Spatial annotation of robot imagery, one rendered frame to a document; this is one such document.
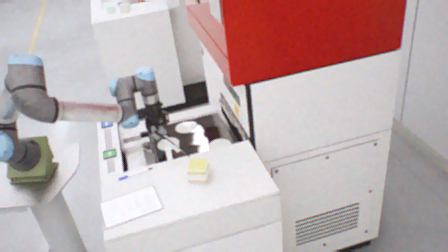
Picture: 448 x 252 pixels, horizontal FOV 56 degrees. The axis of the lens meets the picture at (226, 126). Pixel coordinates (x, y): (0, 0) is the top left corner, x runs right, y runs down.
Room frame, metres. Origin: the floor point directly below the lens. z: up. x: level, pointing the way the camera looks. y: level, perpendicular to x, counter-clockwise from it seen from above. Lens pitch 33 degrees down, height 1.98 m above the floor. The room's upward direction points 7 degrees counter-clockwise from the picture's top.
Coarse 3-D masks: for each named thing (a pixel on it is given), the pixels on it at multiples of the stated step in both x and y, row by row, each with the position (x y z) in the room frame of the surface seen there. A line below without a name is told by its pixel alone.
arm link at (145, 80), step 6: (144, 66) 1.66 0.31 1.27; (138, 72) 1.61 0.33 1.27; (144, 72) 1.60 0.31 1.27; (150, 72) 1.61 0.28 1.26; (138, 78) 1.60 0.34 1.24; (144, 78) 1.59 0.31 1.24; (150, 78) 1.60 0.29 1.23; (138, 84) 1.59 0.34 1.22; (144, 84) 1.59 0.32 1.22; (150, 84) 1.60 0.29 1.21; (156, 84) 1.63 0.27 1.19; (138, 90) 1.59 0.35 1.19; (144, 90) 1.59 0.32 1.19; (150, 90) 1.60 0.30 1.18; (156, 90) 1.62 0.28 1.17; (144, 96) 1.60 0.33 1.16
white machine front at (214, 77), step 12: (204, 48) 2.15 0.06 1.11; (204, 60) 2.21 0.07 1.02; (216, 72) 1.93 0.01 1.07; (216, 84) 1.97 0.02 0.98; (216, 96) 2.01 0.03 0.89; (228, 96) 1.73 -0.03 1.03; (240, 96) 1.52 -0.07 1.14; (240, 108) 1.54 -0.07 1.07; (240, 120) 1.56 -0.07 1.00; (252, 120) 1.46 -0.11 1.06; (252, 132) 1.46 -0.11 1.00; (252, 144) 1.46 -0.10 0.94
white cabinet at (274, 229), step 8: (264, 224) 1.11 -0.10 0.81; (272, 224) 1.11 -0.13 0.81; (280, 224) 1.12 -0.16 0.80; (240, 232) 1.09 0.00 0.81; (248, 232) 1.09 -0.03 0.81; (256, 232) 1.10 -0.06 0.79; (264, 232) 1.10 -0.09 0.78; (272, 232) 1.11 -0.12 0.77; (280, 232) 1.12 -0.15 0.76; (216, 240) 1.06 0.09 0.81; (224, 240) 1.07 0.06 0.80; (232, 240) 1.08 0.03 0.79; (240, 240) 1.08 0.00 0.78; (248, 240) 1.09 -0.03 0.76; (256, 240) 1.10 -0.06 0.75; (264, 240) 1.10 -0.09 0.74; (272, 240) 1.11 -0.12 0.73; (280, 240) 1.12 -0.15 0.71; (184, 248) 1.05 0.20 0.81; (192, 248) 1.04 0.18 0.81; (200, 248) 1.05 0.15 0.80; (208, 248) 1.06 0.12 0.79; (216, 248) 1.06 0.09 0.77; (224, 248) 1.07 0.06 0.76; (232, 248) 1.07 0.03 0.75; (240, 248) 1.08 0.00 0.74; (248, 248) 1.09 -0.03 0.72; (256, 248) 1.09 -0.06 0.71; (264, 248) 1.10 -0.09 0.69; (272, 248) 1.11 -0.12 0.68; (280, 248) 1.12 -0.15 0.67
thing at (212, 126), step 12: (192, 120) 1.77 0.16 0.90; (204, 120) 1.76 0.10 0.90; (216, 120) 1.75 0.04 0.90; (168, 132) 1.69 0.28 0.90; (192, 132) 1.67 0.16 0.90; (204, 132) 1.65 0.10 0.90; (216, 132) 1.64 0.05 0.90; (228, 132) 1.63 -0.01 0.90; (156, 144) 1.60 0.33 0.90; (180, 144) 1.58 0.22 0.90; (192, 144) 1.57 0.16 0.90; (204, 144) 1.56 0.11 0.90; (180, 156) 1.49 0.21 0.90
